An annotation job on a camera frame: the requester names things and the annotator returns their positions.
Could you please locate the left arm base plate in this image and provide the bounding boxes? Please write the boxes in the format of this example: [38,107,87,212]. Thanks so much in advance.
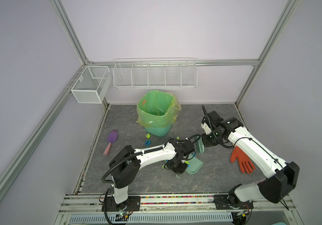
[102,196,141,212]

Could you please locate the green dustpan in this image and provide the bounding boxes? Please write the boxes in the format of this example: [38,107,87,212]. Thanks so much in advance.
[176,157,204,178]

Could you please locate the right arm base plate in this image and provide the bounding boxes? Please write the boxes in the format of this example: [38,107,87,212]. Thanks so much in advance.
[213,194,254,210]

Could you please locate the green hand brush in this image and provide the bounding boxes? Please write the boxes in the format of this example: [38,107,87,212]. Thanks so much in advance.
[195,139,205,154]

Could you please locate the purple pink spatula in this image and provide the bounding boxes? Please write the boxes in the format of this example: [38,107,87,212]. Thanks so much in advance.
[103,129,118,156]

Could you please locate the long white wire basket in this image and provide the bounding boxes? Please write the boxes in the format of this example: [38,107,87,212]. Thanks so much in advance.
[113,58,198,89]

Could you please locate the red rubber glove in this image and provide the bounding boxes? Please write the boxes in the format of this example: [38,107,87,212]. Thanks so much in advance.
[230,147,256,174]

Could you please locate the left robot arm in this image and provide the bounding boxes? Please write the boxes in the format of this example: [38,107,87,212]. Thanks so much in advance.
[101,134,201,207]

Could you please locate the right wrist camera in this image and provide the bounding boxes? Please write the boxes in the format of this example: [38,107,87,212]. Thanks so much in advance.
[201,122,212,135]

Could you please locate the green trash bin with bag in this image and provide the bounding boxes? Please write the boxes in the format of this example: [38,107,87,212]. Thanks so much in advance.
[137,90,181,137]

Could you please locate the small white mesh basket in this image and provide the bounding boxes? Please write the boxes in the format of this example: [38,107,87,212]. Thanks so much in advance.
[71,66,112,104]

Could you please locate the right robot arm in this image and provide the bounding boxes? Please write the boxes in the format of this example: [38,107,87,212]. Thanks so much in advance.
[201,107,300,208]

